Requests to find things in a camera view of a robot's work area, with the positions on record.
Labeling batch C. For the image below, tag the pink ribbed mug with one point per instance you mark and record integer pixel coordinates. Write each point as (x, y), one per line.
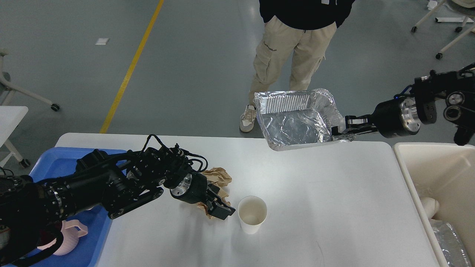
(71, 230)

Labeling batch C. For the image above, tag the white paper on floor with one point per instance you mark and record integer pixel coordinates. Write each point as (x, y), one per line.
(102, 41)

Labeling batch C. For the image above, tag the blue plastic tray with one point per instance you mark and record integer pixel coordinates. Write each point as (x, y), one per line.
(59, 162)

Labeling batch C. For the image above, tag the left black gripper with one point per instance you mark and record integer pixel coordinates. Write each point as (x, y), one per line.
(195, 188)

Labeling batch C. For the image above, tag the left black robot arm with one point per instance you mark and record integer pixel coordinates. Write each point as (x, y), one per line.
(31, 211)

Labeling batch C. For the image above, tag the white cup inside bin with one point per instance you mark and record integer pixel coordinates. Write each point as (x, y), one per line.
(430, 206)

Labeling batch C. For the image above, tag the foil tray inside bin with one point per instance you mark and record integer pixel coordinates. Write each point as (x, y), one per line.
(451, 245)

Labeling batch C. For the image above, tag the beige plastic bin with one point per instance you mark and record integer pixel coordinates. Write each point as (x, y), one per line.
(444, 172)

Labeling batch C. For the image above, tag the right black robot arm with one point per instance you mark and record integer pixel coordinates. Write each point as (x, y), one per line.
(455, 88)

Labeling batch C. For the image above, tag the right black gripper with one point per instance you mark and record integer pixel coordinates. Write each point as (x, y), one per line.
(394, 118)

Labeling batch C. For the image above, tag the white paper cup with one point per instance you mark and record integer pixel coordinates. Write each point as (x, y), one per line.
(252, 212)

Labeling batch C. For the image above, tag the office chair base left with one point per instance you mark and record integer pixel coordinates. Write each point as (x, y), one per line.
(10, 89)

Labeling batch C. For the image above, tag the aluminium foil tray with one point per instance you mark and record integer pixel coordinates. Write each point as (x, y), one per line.
(291, 120)

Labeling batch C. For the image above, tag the person in black top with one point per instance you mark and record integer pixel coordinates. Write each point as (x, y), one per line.
(300, 29)

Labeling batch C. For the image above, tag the white side table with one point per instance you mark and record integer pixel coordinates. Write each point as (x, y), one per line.
(10, 117)

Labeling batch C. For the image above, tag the crumpled brown paper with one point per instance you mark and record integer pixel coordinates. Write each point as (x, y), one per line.
(219, 177)

